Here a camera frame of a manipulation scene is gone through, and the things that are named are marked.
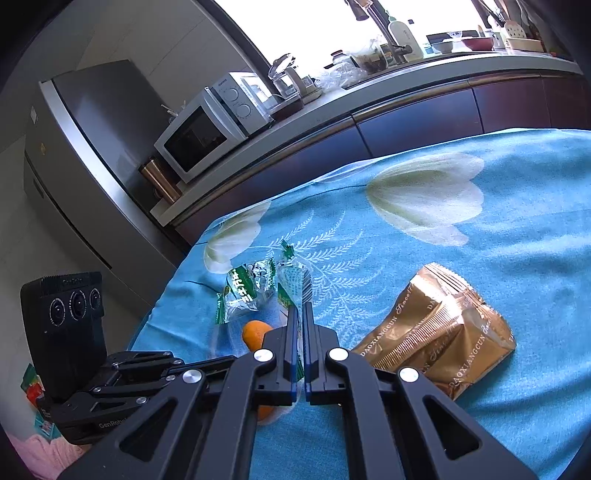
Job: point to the brown glass jar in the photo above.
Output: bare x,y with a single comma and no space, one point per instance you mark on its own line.
367,62

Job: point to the glass electric kettle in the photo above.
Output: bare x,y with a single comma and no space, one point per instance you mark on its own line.
286,78

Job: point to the silver refrigerator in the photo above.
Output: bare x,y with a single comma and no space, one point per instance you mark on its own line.
92,161

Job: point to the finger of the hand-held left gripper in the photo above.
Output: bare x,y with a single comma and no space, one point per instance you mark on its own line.
147,361
124,392

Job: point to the clear plastic bag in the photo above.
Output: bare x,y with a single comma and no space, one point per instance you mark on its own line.
341,76

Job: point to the white soap bottle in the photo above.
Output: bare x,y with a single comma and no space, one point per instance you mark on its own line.
406,39

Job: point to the white item on microwave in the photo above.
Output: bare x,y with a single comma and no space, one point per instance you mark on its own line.
170,110

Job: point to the person's left forearm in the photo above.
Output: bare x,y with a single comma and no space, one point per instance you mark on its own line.
46,459

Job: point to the red bowl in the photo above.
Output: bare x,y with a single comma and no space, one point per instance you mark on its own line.
478,44

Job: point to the white bowl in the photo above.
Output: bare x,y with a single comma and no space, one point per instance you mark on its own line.
443,42

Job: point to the cream cutlery holder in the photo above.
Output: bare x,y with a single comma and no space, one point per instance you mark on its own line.
521,39

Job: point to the teal printed packet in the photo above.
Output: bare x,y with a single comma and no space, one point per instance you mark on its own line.
45,424

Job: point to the white microwave oven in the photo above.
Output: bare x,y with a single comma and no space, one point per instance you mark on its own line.
221,110

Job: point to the gold snack wrapper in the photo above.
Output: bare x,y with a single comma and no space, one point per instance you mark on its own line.
438,332

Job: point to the steel kitchen faucet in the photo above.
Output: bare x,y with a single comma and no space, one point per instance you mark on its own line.
383,27

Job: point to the dark red container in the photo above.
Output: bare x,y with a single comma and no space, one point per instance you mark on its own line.
288,107

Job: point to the red green packet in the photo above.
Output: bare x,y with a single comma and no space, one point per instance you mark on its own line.
31,385

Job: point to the kitchen window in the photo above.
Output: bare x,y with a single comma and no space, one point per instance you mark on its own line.
300,27

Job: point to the copper steel tumbler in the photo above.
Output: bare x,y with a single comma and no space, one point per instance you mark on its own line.
161,182

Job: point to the green white candy wrapper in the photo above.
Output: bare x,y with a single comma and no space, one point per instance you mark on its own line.
244,288

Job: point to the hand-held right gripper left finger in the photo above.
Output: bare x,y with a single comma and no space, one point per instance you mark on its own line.
294,360

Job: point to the tangerine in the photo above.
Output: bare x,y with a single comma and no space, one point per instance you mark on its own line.
256,334

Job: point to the clear green printed wrapper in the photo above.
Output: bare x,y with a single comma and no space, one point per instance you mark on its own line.
291,281

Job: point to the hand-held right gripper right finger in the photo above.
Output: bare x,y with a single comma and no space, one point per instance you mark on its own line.
308,360

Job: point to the kitchen counter with cabinets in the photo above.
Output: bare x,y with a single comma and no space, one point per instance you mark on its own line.
415,115

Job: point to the blue floral tablecloth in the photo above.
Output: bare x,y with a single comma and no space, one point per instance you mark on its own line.
531,277

